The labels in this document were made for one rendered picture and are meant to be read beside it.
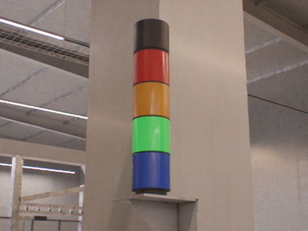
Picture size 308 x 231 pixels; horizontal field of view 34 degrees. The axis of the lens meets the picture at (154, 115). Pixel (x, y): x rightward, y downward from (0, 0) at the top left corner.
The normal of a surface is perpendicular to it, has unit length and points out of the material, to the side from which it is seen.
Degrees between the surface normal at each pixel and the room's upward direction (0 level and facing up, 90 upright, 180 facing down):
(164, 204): 90
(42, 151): 90
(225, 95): 90
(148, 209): 90
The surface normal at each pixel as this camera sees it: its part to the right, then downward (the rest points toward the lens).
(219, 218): 0.63, -0.21
